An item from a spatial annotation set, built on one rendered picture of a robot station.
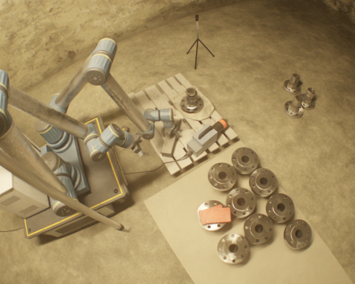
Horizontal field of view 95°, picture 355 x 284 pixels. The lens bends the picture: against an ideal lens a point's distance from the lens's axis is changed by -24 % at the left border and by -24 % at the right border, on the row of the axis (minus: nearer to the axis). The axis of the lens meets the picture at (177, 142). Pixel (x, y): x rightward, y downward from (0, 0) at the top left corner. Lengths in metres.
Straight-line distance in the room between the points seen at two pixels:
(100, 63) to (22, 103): 0.52
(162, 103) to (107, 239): 1.62
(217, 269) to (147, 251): 0.66
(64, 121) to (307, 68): 3.39
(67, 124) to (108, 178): 0.80
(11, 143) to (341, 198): 2.79
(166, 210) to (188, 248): 0.42
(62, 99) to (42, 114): 0.74
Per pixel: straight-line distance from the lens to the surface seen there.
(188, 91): 2.33
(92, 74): 1.34
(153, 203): 2.12
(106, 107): 2.96
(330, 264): 2.40
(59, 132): 2.01
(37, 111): 1.23
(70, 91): 1.85
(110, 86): 1.42
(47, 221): 2.17
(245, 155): 2.02
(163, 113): 1.86
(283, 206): 1.98
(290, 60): 3.72
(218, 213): 1.76
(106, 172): 1.99
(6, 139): 1.03
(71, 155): 2.06
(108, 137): 1.30
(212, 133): 2.04
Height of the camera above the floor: 2.02
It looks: 58 degrees down
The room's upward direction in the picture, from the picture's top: 11 degrees counter-clockwise
